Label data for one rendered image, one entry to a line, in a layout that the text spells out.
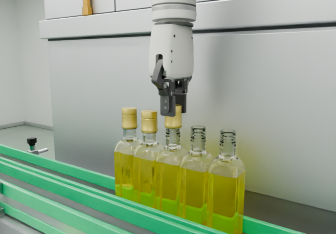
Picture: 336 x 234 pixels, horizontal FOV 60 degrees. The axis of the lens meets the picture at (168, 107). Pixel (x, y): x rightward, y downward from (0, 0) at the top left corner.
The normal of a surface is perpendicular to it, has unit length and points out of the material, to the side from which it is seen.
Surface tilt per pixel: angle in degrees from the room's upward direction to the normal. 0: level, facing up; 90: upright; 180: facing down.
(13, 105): 90
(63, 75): 90
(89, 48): 90
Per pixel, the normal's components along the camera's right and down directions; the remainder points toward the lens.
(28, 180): -0.54, 0.14
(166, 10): -0.30, 0.16
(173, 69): 0.80, 0.17
